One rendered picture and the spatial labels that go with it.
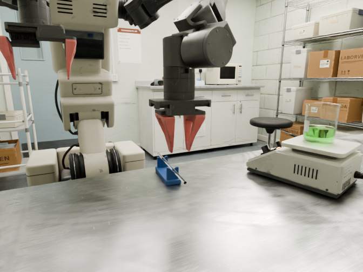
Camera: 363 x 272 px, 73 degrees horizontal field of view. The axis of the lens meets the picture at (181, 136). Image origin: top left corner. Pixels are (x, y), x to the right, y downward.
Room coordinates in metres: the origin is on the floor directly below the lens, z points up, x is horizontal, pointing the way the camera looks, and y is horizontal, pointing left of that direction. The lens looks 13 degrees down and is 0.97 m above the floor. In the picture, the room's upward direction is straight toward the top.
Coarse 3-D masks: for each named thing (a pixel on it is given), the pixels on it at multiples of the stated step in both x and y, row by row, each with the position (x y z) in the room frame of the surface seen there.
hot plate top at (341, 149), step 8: (288, 144) 0.49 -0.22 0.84; (296, 144) 0.48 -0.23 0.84; (304, 144) 0.48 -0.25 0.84; (312, 144) 0.48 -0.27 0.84; (336, 144) 0.48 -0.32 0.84; (344, 144) 0.48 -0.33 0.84; (352, 144) 0.48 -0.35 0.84; (360, 144) 0.48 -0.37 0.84; (312, 152) 0.45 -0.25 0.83; (320, 152) 0.44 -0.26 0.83; (328, 152) 0.43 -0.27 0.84; (336, 152) 0.42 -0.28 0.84; (344, 152) 0.42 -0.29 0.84; (352, 152) 0.45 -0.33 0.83
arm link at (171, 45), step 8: (184, 32) 0.41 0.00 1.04; (168, 40) 0.43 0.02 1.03; (176, 40) 0.42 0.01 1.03; (168, 48) 0.43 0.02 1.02; (176, 48) 0.42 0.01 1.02; (168, 56) 0.43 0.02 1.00; (176, 56) 0.42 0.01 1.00; (168, 64) 0.43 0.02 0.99; (176, 64) 0.42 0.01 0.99; (184, 64) 0.43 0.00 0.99; (184, 72) 0.44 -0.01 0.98
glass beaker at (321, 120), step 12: (312, 108) 0.49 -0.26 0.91; (324, 108) 0.47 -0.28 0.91; (336, 108) 0.47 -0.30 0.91; (312, 120) 0.48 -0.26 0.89; (324, 120) 0.47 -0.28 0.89; (336, 120) 0.47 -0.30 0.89; (312, 132) 0.48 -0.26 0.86; (324, 132) 0.47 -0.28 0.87; (336, 132) 0.48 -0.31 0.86; (324, 144) 0.47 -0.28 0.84
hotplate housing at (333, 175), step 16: (256, 160) 0.54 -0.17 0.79; (272, 160) 0.51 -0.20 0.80; (288, 160) 0.48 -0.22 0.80; (304, 160) 0.46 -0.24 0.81; (320, 160) 0.44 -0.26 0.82; (336, 160) 0.43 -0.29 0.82; (352, 160) 0.45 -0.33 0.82; (272, 176) 0.51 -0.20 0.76; (288, 176) 0.48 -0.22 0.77; (304, 176) 0.45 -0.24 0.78; (320, 176) 0.43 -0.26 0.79; (336, 176) 0.41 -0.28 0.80; (352, 176) 0.45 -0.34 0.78; (320, 192) 0.43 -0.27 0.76; (336, 192) 0.41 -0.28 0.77
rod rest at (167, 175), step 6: (162, 162) 0.56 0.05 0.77; (156, 168) 0.55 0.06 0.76; (162, 168) 0.55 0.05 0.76; (168, 168) 0.48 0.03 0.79; (174, 168) 0.49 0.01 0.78; (162, 174) 0.51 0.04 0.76; (168, 174) 0.48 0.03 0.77; (174, 174) 0.49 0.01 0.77; (168, 180) 0.48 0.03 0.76; (174, 180) 0.48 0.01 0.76; (180, 180) 0.49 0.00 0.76
